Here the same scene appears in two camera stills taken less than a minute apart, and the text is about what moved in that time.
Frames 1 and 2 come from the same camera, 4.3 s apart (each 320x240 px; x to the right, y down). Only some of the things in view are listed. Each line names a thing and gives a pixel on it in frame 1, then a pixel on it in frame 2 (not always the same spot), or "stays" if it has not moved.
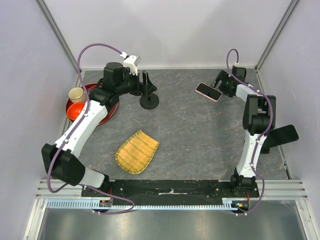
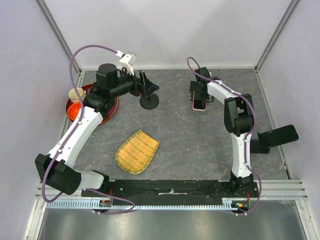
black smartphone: (282, 135) stays
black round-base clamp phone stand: (149, 102) stays
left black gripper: (141, 89) stays
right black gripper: (223, 76) to (194, 86)
